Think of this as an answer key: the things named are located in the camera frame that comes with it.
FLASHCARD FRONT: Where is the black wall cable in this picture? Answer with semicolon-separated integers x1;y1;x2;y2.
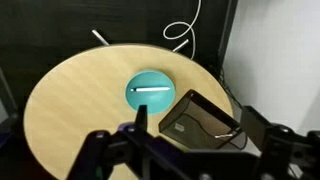
218;65;243;109

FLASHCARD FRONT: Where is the black mesh desk tray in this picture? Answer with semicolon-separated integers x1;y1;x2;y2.
158;88;248;152

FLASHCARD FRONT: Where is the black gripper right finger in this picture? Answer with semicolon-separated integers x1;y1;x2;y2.
240;105;274;152

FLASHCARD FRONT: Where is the white marker pen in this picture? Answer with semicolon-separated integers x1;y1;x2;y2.
130;86;171;93

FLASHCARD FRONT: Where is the white cable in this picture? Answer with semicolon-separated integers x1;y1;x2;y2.
162;0;203;61

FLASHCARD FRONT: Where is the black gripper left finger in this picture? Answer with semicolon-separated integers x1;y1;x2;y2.
134;104;149;134

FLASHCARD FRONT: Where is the teal plastic bowl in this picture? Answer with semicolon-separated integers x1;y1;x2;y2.
124;69;176;116

